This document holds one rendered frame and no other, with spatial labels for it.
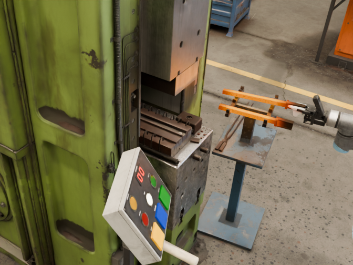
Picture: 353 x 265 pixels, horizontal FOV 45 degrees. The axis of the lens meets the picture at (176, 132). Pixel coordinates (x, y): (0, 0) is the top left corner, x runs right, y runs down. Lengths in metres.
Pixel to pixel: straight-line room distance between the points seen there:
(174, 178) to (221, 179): 1.32
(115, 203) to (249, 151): 1.23
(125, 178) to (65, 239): 1.02
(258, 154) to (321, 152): 1.45
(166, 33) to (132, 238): 0.78
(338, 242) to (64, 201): 1.84
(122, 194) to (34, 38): 0.76
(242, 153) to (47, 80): 1.18
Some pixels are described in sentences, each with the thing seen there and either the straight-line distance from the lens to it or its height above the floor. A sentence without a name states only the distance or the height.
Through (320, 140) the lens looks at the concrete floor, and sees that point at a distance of 4.03.
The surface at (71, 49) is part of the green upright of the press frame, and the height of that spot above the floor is 1.49.
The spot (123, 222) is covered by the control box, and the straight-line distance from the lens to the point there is 1.47.
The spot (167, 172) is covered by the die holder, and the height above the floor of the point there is 0.86.
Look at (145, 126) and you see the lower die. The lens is 2.14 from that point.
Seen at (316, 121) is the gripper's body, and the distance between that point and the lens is 2.43.
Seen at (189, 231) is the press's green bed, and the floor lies 0.16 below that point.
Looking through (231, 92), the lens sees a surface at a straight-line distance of 2.45.
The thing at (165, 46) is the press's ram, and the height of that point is 1.51.
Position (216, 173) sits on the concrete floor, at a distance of 3.41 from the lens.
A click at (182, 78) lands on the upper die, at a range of 1.87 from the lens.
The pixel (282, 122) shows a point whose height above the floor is 0.98.
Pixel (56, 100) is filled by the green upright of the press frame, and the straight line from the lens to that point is 1.95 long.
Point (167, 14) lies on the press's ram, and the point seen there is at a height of 1.65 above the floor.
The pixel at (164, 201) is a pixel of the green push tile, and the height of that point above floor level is 1.01.
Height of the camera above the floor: 2.24
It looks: 36 degrees down
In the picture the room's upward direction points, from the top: 4 degrees clockwise
